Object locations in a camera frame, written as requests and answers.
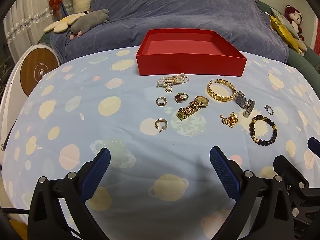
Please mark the green sofa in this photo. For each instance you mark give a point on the green sofa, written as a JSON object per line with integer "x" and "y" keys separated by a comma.
{"x": 307, "y": 60}

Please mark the blue planet print tablecloth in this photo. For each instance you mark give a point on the blue planet print tablecloth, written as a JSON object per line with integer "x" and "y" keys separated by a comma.
{"x": 100, "y": 130}

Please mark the cream flower cushion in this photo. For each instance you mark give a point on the cream flower cushion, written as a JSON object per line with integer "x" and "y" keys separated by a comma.
{"x": 60, "y": 23}

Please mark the gold hoop earring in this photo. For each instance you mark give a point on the gold hoop earring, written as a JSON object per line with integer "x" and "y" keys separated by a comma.
{"x": 157, "y": 101}
{"x": 157, "y": 123}

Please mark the grey cushion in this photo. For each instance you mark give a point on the grey cushion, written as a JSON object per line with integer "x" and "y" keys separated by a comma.
{"x": 283, "y": 17}

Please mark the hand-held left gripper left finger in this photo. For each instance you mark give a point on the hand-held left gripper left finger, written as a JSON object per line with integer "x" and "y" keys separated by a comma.
{"x": 97, "y": 172}

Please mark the red cardboard box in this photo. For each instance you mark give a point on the red cardboard box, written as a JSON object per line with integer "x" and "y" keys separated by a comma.
{"x": 190, "y": 65}

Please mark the blue velvet blanket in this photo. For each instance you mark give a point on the blue velvet blanket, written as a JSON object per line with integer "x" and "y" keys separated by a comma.
{"x": 175, "y": 5}

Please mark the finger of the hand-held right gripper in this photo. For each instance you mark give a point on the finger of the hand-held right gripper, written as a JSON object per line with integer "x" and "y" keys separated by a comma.
{"x": 290, "y": 172}
{"x": 314, "y": 145}

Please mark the gold wristwatch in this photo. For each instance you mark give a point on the gold wristwatch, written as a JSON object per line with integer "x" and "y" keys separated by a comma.
{"x": 191, "y": 107}

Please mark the red ribbon bow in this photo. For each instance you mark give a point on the red ribbon bow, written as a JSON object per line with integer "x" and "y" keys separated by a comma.
{"x": 56, "y": 3}

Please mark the gold cushion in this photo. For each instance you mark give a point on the gold cushion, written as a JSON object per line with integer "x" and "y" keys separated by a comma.
{"x": 282, "y": 31}

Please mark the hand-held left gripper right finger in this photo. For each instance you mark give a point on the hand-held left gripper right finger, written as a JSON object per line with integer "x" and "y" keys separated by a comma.
{"x": 223, "y": 172}

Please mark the red plush doll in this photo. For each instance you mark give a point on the red plush doll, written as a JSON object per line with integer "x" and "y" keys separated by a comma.
{"x": 295, "y": 17}

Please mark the silver wristwatch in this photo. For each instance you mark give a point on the silver wristwatch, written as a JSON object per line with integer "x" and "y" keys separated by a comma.
{"x": 241, "y": 98}

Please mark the grey plush toy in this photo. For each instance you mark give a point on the grey plush toy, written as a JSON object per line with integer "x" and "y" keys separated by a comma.
{"x": 87, "y": 22}

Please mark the pearl earring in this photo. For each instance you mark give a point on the pearl earring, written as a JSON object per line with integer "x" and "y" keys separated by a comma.
{"x": 169, "y": 89}

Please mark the white curtain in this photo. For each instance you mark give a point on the white curtain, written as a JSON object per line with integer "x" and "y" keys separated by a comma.
{"x": 27, "y": 17}

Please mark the round wooden-top white device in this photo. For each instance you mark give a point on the round wooden-top white device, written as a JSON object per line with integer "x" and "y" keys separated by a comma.
{"x": 37, "y": 72}

